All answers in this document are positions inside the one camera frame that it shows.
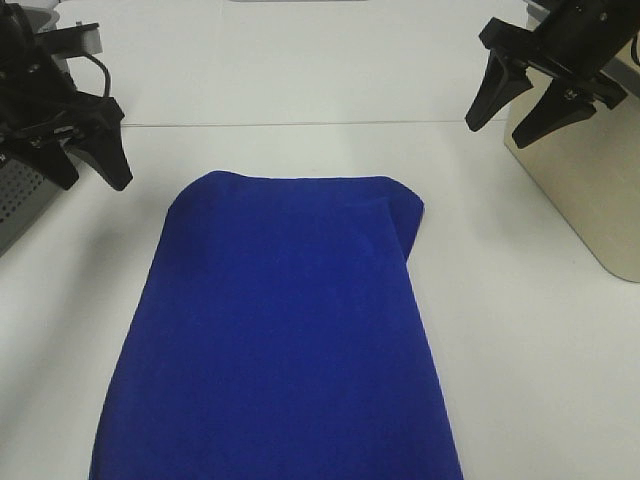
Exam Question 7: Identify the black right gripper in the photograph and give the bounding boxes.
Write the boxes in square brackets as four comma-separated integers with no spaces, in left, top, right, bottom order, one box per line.
[465,1,639,148]

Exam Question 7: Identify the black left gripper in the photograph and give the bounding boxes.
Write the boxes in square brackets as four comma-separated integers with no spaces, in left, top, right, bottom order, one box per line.
[1,2,133,191]

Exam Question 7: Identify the blue towel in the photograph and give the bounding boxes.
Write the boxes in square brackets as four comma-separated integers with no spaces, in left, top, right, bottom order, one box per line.
[89,171,462,479]

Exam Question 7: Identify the grey perforated plastic basket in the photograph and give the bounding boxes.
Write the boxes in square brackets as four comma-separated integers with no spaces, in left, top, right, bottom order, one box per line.
[0,150,62,255]

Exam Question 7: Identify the beige bin with grey rim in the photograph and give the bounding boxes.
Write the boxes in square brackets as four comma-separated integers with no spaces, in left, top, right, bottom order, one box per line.
[502,0,640,285]

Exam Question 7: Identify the black cable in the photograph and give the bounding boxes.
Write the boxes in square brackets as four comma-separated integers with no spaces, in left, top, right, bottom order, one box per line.
[74,52,112,99]

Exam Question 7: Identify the grey camera on left wrist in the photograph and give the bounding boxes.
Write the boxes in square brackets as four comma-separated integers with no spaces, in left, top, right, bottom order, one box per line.
[35,23,103,66]

